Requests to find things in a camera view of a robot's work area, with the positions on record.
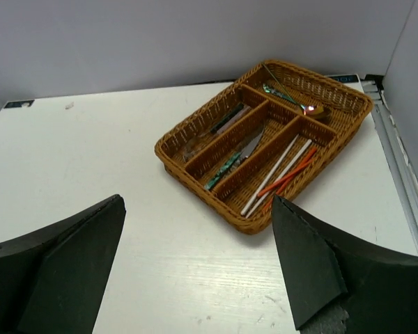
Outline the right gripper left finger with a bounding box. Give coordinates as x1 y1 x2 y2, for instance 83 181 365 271
0 194 126 333

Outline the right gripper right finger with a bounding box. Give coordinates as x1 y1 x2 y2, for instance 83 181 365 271
271 197 418 333

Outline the orange chopstick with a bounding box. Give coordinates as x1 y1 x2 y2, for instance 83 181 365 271
258 148 317 198

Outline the white chopstick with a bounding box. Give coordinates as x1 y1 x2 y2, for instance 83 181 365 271
240 134 299 216
244 139 312 218

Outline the brown handled knife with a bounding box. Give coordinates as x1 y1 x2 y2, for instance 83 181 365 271
228 126 264 172

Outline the green handled fork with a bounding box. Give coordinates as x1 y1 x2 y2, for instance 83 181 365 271
183 103 251 163

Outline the ornate iridescent spoon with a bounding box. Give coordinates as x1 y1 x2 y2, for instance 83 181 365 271
262 83 298 105

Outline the green handled knife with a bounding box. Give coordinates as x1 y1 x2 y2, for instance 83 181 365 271
204 151 242 191

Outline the plain iridescent spoon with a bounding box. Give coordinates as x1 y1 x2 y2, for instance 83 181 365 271
262 63 331 120

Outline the pink handled fork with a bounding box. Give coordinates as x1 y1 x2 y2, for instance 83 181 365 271
197 104 251 138

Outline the woven wicker cutlery tray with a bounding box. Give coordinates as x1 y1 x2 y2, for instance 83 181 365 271
155 60 373 234

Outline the aluminium table frame rail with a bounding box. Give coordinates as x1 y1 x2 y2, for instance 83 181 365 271
361 74 418 251

